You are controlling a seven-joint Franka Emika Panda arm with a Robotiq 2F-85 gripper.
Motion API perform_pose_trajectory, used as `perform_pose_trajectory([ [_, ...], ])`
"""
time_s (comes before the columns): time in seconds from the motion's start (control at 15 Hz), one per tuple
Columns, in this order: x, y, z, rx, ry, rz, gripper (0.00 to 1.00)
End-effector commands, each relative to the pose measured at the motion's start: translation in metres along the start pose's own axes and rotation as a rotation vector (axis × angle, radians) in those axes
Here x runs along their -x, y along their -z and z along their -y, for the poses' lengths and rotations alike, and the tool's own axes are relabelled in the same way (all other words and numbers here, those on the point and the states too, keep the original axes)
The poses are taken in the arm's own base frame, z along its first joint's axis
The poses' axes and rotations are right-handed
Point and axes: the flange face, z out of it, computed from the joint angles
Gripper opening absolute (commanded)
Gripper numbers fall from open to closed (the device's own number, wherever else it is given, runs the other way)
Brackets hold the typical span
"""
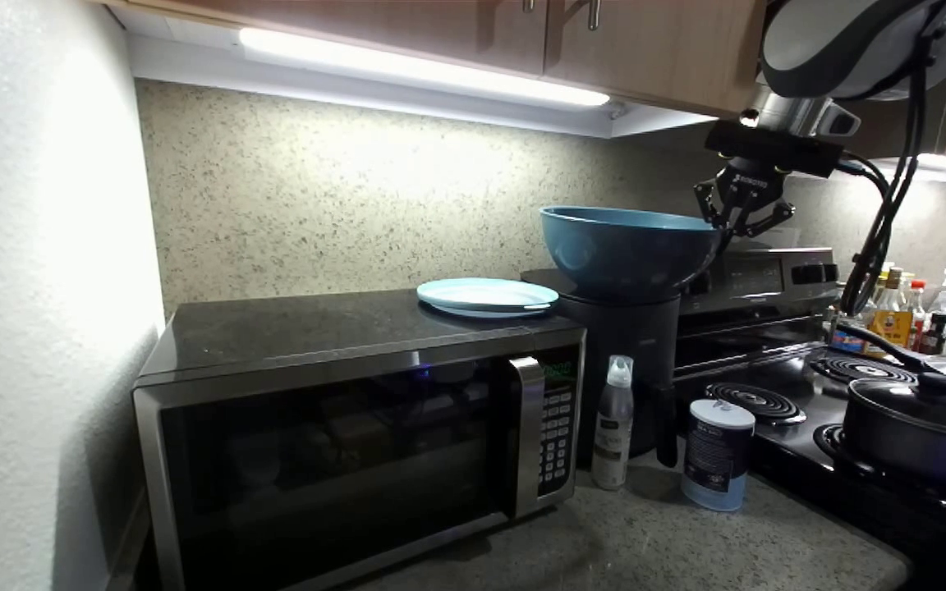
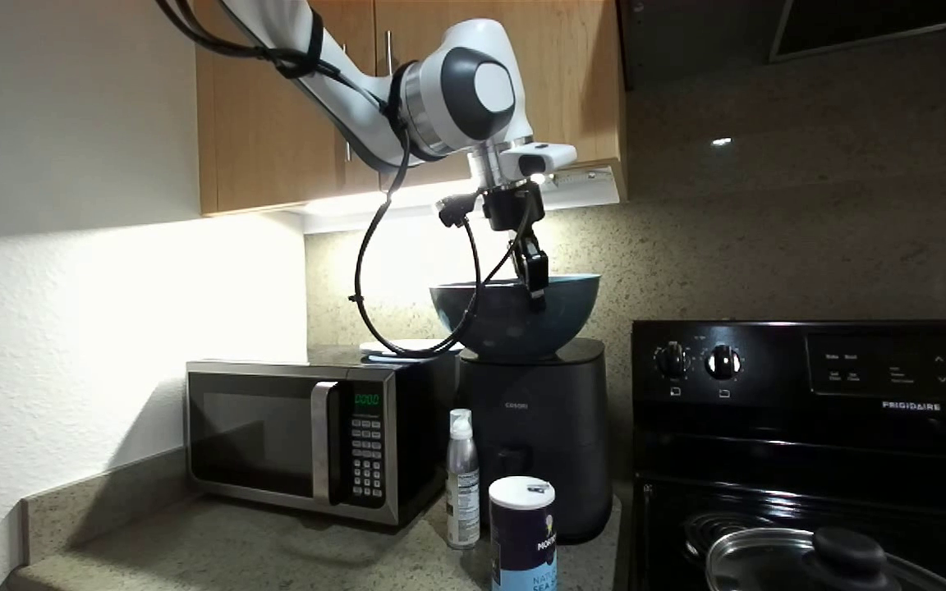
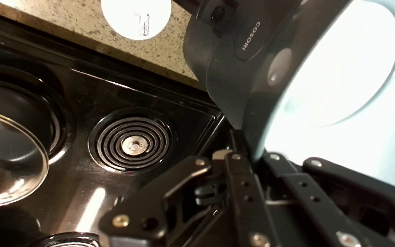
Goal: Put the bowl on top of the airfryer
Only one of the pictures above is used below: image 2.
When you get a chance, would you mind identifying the wooden wall cabinet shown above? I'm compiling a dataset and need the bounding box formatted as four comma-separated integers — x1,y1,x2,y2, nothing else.
193,0,631,216

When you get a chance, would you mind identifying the black electric stove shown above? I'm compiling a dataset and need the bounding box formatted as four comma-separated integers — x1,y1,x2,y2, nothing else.
616,314,946,591

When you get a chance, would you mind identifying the black stove knob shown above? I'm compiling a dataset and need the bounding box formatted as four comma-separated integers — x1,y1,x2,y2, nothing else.
703,342,749,383
651,337,694,382

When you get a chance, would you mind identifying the white spray bottle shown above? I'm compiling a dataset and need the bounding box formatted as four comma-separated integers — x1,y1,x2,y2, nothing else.
444,405,482,550

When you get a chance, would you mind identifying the pan with glass lid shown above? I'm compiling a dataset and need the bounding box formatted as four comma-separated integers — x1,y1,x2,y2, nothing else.
700,521,946,591

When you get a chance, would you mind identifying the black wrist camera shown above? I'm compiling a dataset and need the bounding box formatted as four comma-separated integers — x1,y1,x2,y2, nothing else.
435,189,491,229

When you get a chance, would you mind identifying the blue canister with white lid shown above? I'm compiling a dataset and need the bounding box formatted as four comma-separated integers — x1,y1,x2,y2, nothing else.
485,472,561,591

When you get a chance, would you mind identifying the black air fryer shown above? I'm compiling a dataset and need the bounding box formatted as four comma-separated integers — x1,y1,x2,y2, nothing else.
458,335,616,544

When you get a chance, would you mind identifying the white plate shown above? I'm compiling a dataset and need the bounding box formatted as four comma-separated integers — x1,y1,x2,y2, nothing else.
358,335,467,365

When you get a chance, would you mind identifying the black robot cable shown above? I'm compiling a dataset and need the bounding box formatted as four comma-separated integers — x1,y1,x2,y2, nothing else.
155,0,524,362

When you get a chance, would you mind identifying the large blue bowl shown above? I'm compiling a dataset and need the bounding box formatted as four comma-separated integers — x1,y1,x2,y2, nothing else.
427,268,604,365

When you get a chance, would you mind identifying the dark range hood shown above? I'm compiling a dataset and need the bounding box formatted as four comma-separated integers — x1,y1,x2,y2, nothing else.
766,0,946,64

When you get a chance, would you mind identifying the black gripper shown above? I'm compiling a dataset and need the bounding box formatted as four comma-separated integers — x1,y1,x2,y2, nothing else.
477,176,554,311

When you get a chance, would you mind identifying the stainless steel microwave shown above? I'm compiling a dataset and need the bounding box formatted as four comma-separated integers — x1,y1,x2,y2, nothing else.
181,352,462,533

